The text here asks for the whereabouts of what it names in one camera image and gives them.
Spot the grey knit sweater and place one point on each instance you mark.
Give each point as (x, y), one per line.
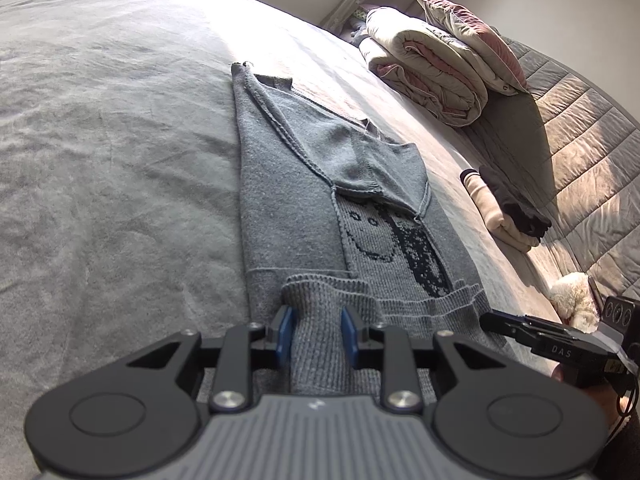
(290, 185)

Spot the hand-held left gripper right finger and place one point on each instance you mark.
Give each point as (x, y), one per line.
(348, 337)

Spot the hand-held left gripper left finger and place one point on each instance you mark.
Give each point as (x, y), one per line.
(285, 335)

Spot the folded beige garment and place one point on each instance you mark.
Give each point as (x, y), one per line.
(492, 210)

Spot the beige pink pillow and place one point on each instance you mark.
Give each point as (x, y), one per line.
(470, 25)

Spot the grey quilted headboard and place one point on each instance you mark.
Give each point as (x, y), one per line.
(590, 135)

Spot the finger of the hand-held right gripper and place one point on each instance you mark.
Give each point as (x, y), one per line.
(505, 327)

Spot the folded black garment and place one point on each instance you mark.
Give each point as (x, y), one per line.
(520, 215)

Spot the bed with grey sheet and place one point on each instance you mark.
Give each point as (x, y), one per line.
(125, 160)

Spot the white fluffy dog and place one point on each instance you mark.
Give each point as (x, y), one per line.
(575, 295)

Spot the folded beige pink quilt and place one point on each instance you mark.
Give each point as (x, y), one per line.
(425, 70)

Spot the person's right hand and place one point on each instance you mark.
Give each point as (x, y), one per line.
(607, 405)

